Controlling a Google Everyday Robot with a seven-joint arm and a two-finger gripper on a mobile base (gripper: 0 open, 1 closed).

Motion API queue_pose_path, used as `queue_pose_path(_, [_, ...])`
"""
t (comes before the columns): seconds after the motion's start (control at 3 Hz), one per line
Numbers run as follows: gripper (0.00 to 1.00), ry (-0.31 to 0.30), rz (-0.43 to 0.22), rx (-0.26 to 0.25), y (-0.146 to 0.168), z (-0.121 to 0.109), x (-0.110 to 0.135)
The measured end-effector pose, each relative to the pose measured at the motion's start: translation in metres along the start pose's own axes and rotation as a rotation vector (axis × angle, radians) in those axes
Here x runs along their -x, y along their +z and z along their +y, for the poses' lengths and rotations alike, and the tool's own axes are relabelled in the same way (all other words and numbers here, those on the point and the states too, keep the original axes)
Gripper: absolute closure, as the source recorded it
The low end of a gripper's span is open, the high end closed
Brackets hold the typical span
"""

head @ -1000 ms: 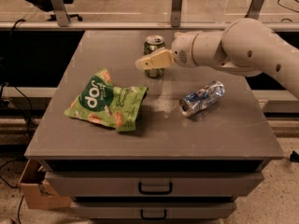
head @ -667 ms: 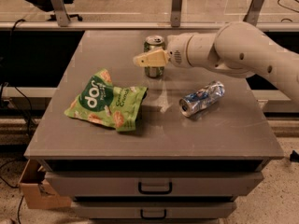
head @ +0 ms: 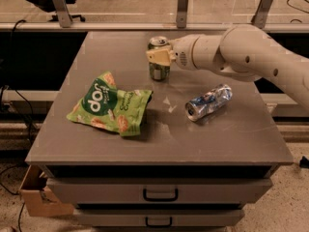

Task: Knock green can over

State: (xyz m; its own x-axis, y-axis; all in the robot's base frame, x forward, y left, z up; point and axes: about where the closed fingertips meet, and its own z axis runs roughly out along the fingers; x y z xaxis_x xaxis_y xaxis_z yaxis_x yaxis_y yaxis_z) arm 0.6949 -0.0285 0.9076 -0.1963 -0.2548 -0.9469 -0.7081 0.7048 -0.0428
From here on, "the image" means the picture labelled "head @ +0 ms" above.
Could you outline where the black cable on left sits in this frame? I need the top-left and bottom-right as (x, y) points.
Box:
(0, 18), (37, 147)

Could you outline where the middle metal bracket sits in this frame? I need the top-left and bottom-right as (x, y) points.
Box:
(176, 0), (188, 28)

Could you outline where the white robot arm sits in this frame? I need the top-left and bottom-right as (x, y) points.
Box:
(146, 24), (309, 109)

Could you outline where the cardboard box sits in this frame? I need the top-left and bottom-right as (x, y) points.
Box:
(19, 166), (73, 218)

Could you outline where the left metal bracket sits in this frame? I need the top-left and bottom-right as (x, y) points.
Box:
(52, 0), (72, 28)

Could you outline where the right metal bracket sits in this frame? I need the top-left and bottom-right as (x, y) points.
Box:
(251, 0), (273, 29)

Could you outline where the green snack bag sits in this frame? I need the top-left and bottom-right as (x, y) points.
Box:
(67, 72), (153, 136)

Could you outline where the grey drawer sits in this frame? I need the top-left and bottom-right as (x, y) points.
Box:
(47, 178), (272, 204)
(73, 210), (244, 228)

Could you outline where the lower grey drawer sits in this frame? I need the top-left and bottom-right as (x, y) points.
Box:
(73, 210), (244, 228)

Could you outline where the upper grey drawer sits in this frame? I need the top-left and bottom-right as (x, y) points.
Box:
(47, 178), (272, 204)

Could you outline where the green soda can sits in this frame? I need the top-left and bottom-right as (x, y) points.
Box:
(148, 36), (170, 81)

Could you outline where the crushed blue soda can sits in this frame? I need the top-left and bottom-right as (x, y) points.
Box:
(185, 84), (233, 122)

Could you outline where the metal bracket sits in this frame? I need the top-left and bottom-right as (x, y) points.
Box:
(251, 0), (273, 29)
(52, 0), (72, 28)
(176, 0), (188, 28)

